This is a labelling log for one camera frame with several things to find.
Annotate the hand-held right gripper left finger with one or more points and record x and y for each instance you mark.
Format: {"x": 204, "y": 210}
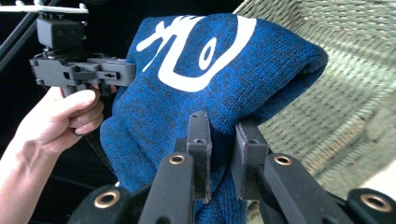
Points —
{"x": 200, "y": 155}

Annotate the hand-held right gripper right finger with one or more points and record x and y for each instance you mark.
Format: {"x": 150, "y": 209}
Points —
{"x": 247, "y": 161}

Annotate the blue knit garment white print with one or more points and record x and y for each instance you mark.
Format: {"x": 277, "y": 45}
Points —
{"x": 155, "y": 124}

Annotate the green woven basket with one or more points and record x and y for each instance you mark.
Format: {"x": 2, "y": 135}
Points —
{"x": 342, "y": 93}

